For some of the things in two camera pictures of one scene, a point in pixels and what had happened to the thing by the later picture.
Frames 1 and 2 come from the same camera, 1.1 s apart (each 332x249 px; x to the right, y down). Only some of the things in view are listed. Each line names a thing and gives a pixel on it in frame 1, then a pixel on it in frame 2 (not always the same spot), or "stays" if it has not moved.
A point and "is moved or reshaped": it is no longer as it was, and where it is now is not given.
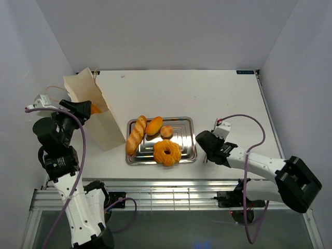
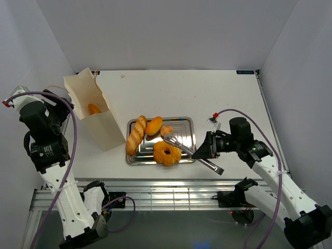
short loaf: (95, 109) stays
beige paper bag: (82, 86) stays
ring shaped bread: (167, 160) stays
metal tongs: (205, 160) is moved or reshaped
